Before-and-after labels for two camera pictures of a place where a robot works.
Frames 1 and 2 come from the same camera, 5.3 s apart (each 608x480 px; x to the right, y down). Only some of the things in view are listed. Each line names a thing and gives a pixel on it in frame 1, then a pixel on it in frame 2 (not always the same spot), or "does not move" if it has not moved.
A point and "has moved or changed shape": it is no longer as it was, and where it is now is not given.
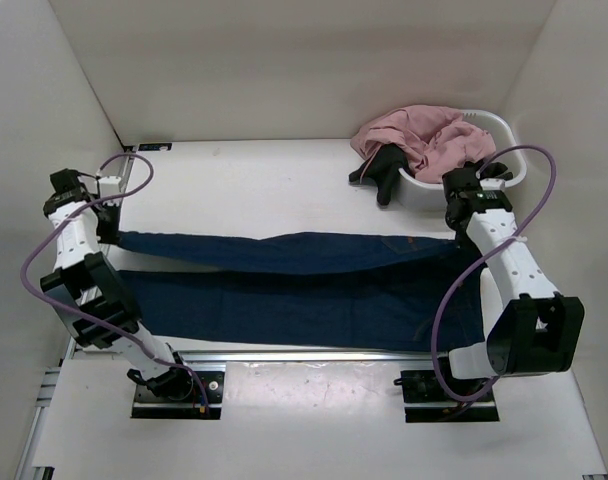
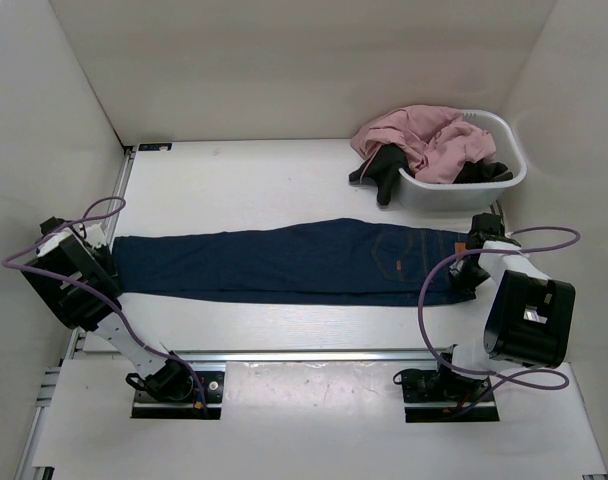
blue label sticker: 155,147 does not move
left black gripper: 111,237 → 105,249
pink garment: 434,140 does not move
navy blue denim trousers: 335,290 has moved or changed shape
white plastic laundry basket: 429,197 does not move
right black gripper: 459,239 → 466,284
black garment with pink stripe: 382,167 does not move
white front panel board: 310,420 does not move
